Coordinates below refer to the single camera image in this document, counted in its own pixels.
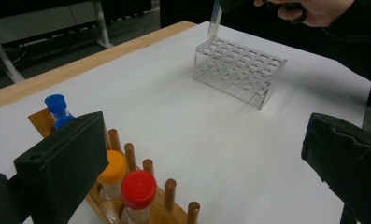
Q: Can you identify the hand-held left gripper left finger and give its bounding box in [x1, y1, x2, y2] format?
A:
[13, 111, 110, 224]

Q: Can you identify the wooden test tube rack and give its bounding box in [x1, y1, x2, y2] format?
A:
[27, 106, 203, 224]

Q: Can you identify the red cap test tube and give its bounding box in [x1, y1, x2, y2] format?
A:
[121, 169, 158, 224]
[207, 0, 224, 45]

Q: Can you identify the clear acrylic test tube rack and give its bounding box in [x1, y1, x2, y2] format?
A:
[192, 35, 289, 111]

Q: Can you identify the blue cap test tube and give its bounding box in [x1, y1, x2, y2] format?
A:
[44, 93, 71, 120]
[53, 115, 77, 131]

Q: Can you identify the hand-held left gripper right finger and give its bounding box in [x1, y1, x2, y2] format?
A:
[300, 111, 371, 224]

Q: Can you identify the white metal stand frame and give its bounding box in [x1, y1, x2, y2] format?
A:
[0, 0, 115, 84]

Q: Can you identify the orange cap test tube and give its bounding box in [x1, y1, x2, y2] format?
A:
[96, 149, 127, 201]

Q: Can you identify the white table mat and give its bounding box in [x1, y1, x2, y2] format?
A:
[0, 21, 371, 224]

